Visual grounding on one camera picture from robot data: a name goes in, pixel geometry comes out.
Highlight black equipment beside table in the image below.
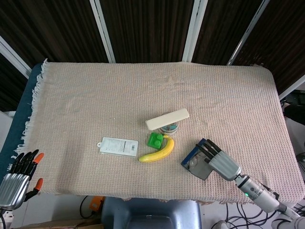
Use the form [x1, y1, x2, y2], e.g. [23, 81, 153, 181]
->
[281, 89, 305, 120]

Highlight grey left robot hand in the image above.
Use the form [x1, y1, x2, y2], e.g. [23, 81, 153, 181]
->
[0, 149, 45, 210]

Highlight beige woven tablecloth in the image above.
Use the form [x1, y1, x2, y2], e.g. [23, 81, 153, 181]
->
[10, 58, 305, 206]

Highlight cream rectangular bar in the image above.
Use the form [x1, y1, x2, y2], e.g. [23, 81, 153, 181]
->
[145, 108, 190, 131]

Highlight white screen frame post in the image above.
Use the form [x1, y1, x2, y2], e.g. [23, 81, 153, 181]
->
[89, 0, 117, 63]
[0, 35, 32, 79]
[278, 75, 305, 101]
[226, 0, 271, 66]
[183, 0, 208, 62]

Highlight teal padded table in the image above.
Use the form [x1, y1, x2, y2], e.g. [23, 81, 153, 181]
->
[0, 63, 43, 177]

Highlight thin metal frame glasses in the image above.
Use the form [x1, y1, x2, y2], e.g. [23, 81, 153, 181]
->
[188, 154, 208, 169]

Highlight black floor cable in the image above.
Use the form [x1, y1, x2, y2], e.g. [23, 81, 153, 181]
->
[209, 202, 277, 229]
[79, 195, 96, 219]

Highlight white flat retail package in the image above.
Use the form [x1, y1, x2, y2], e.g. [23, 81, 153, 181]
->
[97, 136, 139, 157]

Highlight yellow toy banana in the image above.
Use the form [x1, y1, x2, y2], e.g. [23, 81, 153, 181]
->
[138, 135, 175, 164]

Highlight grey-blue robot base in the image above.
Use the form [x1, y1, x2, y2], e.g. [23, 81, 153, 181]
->
[100, 197, 203, 229]

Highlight green toy building brick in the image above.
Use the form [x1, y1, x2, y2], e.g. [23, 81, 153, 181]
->
[146, 133, 165, 150]

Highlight orange floor device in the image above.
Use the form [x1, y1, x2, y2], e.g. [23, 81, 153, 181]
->
[90, 196, 105, 213]

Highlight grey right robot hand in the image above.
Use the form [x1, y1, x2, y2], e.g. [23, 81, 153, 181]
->
[195, 139, 242, 181]

